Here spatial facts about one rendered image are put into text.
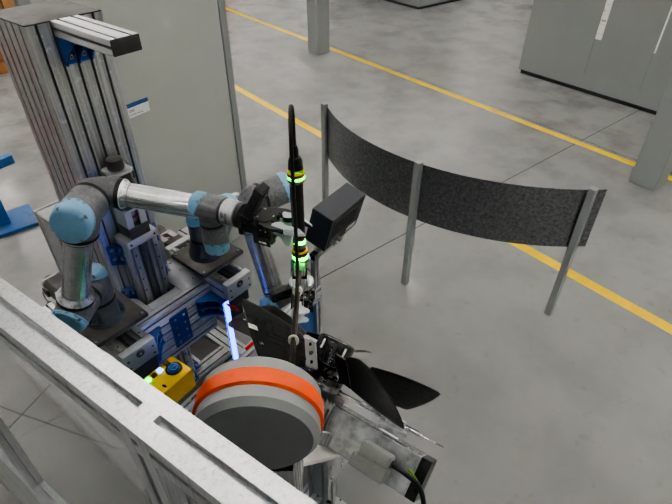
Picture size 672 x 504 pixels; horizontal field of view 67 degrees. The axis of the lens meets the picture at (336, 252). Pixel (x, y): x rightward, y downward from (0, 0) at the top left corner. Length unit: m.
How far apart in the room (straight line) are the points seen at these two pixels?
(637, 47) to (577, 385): 4.69
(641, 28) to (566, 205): 4.17
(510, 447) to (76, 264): 2.24
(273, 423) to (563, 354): 2.97
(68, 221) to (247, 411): 1.09
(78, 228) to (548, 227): 2.52
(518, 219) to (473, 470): 1.41
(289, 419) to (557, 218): 2.76
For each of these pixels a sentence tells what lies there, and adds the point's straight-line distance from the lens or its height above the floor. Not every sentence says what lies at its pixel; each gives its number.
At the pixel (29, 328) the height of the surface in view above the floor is 2.05.
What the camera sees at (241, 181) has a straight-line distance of 3.94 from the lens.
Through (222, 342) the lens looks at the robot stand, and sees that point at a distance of 3.03.
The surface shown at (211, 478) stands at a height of 2.05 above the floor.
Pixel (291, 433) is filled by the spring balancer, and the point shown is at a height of 1.89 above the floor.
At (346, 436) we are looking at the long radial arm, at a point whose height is 1.11.
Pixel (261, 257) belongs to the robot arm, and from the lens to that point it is 1.85.
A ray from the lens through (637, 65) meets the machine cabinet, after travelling 7.17.
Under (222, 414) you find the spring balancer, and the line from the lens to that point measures 0.61.
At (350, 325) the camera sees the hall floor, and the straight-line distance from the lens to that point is 3.35.
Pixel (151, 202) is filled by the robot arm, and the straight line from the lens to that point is 1.65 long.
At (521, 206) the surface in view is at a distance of 3.14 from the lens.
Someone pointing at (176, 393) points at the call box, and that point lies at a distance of 1.81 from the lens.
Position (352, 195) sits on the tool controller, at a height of 1.24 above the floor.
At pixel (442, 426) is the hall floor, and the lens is 2.95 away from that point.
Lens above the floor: 2.43
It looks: 38 degrees down
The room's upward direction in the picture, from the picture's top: straight up
